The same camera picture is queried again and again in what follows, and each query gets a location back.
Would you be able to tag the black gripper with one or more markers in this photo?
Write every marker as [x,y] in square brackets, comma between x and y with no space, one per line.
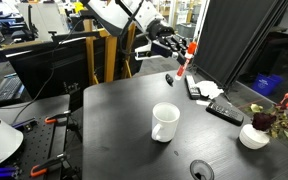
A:
[160,29]

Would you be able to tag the orange white marker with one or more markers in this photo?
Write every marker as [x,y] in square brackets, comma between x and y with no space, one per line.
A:
[185,63]

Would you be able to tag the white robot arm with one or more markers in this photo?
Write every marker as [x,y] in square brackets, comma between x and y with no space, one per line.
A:
[107,13]

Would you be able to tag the black oval object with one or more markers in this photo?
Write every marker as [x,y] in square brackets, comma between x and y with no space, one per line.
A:
[169,79]

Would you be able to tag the grey black remote control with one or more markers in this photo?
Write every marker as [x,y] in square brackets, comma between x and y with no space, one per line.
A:
[192,88]

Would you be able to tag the black partition panel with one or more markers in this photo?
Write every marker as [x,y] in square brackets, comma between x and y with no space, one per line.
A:
[230,33]

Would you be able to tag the small white card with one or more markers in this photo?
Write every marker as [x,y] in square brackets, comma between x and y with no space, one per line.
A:
[203,102]

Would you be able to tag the white plastic cup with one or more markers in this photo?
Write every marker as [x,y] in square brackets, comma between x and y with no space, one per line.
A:
[165,120]

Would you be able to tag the blue plastic bin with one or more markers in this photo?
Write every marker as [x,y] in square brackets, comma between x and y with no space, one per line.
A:
[265,85]

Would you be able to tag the dried rose bouquet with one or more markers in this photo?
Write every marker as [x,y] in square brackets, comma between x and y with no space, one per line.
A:
[264,120]

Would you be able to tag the white ribbed vase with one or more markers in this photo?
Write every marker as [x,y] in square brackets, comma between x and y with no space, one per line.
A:
[252,138]

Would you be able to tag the black monitor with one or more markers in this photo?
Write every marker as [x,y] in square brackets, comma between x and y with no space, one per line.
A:
[50,66]

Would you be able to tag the orange black clamp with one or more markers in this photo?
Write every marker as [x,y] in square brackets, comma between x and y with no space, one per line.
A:
[47,164]
[55,117]

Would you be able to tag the black office chair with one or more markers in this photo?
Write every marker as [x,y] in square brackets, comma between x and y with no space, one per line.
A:
[20,35]

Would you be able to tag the black perforated breadboard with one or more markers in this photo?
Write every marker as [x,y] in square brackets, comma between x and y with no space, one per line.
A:
[40,146]

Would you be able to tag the black keyboard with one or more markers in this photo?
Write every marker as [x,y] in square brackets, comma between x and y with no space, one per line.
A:
[5,89]

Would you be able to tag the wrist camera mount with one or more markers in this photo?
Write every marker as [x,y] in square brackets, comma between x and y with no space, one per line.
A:
[144,53]

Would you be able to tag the yellow wooden frame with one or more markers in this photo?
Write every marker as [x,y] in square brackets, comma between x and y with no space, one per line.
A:
[110,56]

